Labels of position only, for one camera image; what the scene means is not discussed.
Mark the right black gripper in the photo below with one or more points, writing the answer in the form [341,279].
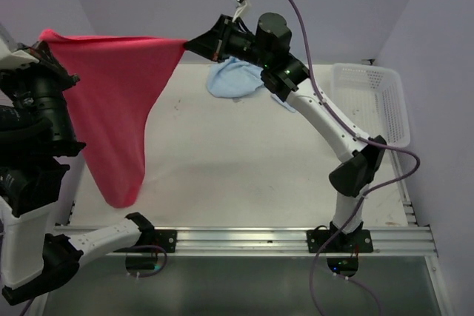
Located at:
[213,44]

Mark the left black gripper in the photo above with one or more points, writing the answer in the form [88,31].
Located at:
[49,62]

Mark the red towel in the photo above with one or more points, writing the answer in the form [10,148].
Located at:
[120,79]

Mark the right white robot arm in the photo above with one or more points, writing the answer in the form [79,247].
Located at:
[289,80]

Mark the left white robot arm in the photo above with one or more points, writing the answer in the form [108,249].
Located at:
[33,261]

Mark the light blue towel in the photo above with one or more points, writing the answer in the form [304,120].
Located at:
[234,79]

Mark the white plastic basket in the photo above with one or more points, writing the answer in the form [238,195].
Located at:
[373,98]

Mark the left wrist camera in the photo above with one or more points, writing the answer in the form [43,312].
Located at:
[12,56]

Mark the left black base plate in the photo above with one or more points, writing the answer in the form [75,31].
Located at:
[165,238]

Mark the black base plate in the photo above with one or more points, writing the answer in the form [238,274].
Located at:
[165,238]
[360,241]

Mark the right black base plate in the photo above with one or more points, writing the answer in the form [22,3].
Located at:
[360,241]

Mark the aluminium mounting rail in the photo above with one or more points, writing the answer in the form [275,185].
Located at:
[398,242]

